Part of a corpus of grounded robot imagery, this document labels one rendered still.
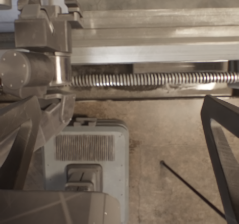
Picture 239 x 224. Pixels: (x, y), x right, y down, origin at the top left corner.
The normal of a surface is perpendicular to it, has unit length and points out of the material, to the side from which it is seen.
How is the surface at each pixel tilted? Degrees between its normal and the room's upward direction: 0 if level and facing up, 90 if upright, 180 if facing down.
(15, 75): 21
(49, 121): 68
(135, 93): 0
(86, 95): 0
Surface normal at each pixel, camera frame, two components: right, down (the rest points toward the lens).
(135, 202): -0.01, 0.13
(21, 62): -0.37, 0.13
